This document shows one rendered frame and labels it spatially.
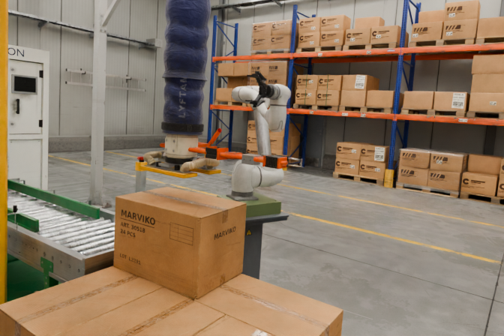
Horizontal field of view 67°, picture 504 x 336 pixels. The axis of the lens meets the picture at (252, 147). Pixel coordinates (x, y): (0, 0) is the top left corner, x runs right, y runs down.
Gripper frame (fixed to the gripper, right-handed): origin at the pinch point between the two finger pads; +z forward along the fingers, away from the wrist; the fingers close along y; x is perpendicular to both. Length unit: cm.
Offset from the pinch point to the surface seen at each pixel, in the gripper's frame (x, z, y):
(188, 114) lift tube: 17.6, 27.8, 15.9
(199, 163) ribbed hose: 7.2, 29.0, 39.9
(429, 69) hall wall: 57, -819, -115
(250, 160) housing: -21.4, 26.2, 35.1
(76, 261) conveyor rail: 68, 57, 100
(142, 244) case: 32, 42, 85
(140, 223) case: 34, 42, 74
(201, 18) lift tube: 14.9, 24.5, -32.9
